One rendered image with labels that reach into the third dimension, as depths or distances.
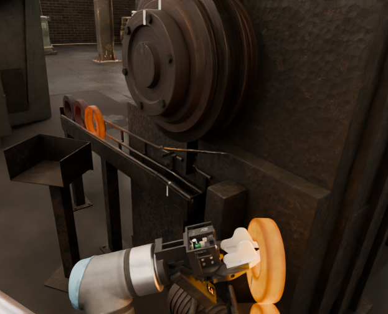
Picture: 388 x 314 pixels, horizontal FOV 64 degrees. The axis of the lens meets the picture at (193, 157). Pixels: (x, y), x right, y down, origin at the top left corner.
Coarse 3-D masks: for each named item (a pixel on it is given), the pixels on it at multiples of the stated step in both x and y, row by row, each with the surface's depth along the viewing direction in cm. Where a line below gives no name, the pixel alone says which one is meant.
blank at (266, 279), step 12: (252, 228) 63; (264, 228) 57; (276, 228) 57; (264, 240) 55; (276, 240) 55; (264, 252) 55; (276, 252) 54; (264, 264) 55; (276, 264) 53; (252, 276) 62; (264, 276) 55; (276, 276) 53; (252, 288) 62; (264, 288) 54; (276, 288) 54; (264, 300) 55; (276, 300) 55
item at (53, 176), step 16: (16, 144) 129; (32, 144) 138; (48, 144) 142; (64, 144) 139; (80, 144) 137; (16, 160) 131; (32, 160) 139; (48, 160) 146; (64, 160) 120; (80, 160) 130; (16, 176) 132; (32, 176) 131; (48, 176) 131; (64, 176) 122; (64, 192) 136; (64, 208) 138; (64, 224) 141; (64, 240) 146; (64, 256) 151; (64, 272) 156; (64, 288) 151
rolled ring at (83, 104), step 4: (76, 100) 171; (80, 100) 169; (76, 104) 172; (80, 104) 167; (84, 104) 167; (76, 108) 175; (80, 108) 168; (84, 108) 166; (76, 112) 177; (80, 112) 179; (84, 112) 165; (76, 116) 178; (80, 116) 179; (84, 116) 166; (76, 120) 179; (80, 120) 179; (84, 120) 168; (80, 124) 178; (84, 124) 169
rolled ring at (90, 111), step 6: (90, 108) 155; (96, 108) 154; (90, 114) 162; (96, 114) 152; (90, 120) 164; (96, 120) 153; (102, 120) 153; (90, 126) 165; (102, 126) 153; (96, 132) 165; (102, 132) 154; (102, 138) 157
